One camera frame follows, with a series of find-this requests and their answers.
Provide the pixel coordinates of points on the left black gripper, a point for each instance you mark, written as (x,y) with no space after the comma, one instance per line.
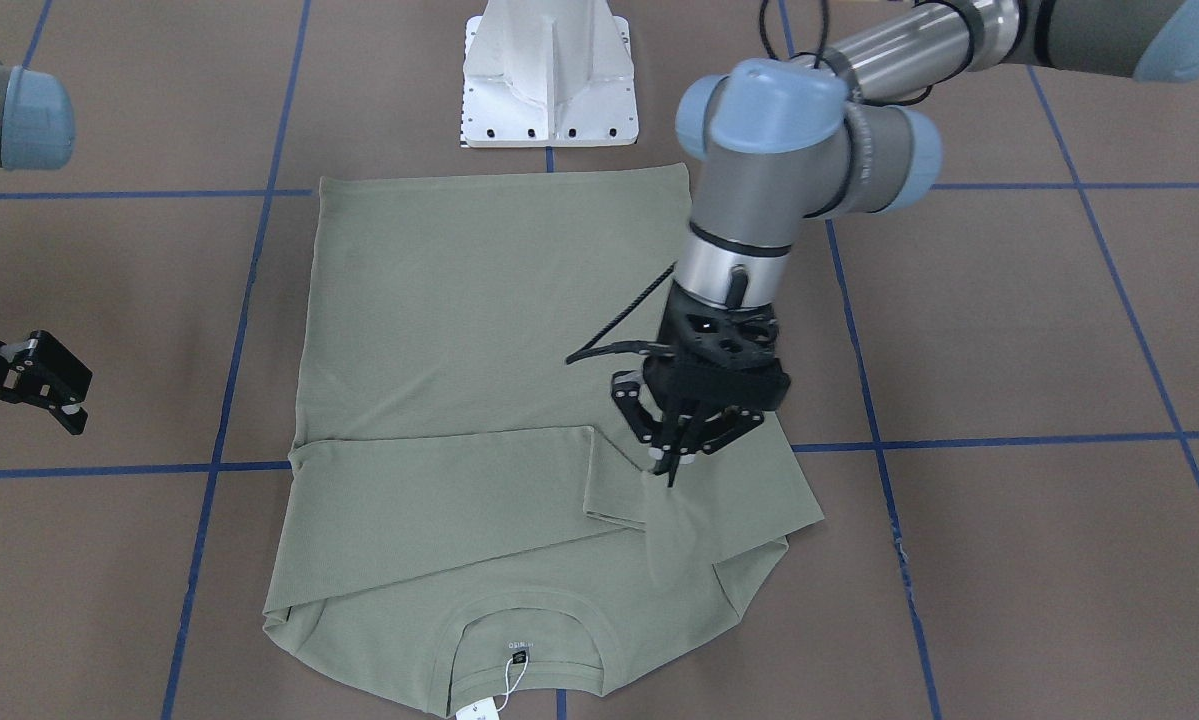
(633,404)

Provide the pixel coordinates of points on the olive green long-sleeve shirt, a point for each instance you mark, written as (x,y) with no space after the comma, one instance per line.
(468,512)

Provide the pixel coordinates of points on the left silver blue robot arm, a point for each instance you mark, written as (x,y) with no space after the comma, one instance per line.
(824,134)

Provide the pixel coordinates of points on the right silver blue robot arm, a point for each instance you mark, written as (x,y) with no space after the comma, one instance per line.
(37,132)

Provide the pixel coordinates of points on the white paper price tag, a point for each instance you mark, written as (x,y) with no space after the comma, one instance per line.
(486,709)

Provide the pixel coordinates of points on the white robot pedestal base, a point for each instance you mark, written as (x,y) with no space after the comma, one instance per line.
(542,74)

